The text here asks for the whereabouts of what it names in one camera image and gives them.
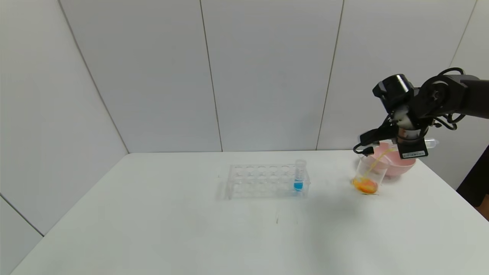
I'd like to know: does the test tube with yellow pigment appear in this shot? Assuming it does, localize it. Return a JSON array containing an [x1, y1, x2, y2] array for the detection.
[[382, 138, 439, 153]]

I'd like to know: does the clear plastic test tube rack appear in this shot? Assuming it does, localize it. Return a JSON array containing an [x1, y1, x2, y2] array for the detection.
[[225, 164, 311, 200]]

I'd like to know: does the test tube with blue pigment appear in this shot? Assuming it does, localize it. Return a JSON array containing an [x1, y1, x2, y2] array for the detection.
[[295, 160, 307, 192]]

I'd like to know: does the clear glass beaker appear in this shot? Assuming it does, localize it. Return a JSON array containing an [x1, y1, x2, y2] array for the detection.
[[352, 153, 389, 195]]

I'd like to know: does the pink plastic bowl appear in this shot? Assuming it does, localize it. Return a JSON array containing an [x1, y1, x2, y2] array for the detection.
[[372, 142, 417, 178]]

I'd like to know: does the black background object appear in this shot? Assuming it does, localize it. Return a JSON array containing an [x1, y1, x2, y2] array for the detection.
[[457, 145, 489, 209]]

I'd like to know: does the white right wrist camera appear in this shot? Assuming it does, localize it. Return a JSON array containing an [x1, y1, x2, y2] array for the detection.
[[353, 128, 386, 156]]

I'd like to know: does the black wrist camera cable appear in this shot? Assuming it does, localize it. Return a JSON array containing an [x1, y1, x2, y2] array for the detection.
[[353, 67, 466, 155]]

